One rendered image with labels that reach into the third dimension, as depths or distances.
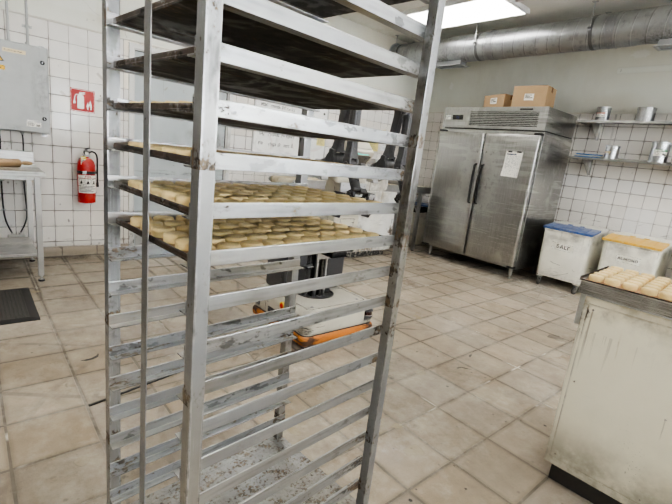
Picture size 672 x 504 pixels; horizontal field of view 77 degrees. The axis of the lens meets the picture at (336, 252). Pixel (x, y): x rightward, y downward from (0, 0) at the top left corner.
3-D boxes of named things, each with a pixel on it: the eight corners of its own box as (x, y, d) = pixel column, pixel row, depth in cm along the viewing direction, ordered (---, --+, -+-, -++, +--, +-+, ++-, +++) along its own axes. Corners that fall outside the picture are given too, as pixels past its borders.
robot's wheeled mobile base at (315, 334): (250, 314, 317) (252, 282, 312) (317, 302, 358) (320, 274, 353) (302, 351, 268) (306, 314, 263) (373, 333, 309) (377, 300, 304)
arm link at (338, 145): (353, 87, 241) (339, 83, 234) (369, 90, 232) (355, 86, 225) (336, 165, 256) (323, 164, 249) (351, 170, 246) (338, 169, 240)
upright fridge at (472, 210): (541, 274, 574) (577, 116, 528) (508, 281, 515) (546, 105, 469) (454, 249, 676) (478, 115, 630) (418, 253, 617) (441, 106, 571)
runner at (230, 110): (405, 147, 118) (407, 136, 117) (414, 148, 116) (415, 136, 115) (185, 112, 72) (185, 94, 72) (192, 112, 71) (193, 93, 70)
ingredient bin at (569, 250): (529, 283, 521) (543, 221, 504) (549, 277, 564) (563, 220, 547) (577, 296, 483) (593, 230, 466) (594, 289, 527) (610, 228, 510)
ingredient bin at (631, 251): (585, 299, 475) (603, 232, 458) (604, 292, 517) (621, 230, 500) (642, 316, 436) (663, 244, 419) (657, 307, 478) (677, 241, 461)
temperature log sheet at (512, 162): (518, 178, 502) (523, 151, 495) (517, 178, 500) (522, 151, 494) (501, 176, 518) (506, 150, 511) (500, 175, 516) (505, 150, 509)
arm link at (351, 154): (361, 91, 236) (347, 87, 229) (369, 91, 232) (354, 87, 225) (353, 169, 246) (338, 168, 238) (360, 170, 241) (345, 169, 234)
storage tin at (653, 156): (668, 164, 461) (674, 143, 456) (664, 163, 450) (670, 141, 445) (649, 162, 474) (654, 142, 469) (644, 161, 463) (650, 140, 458)
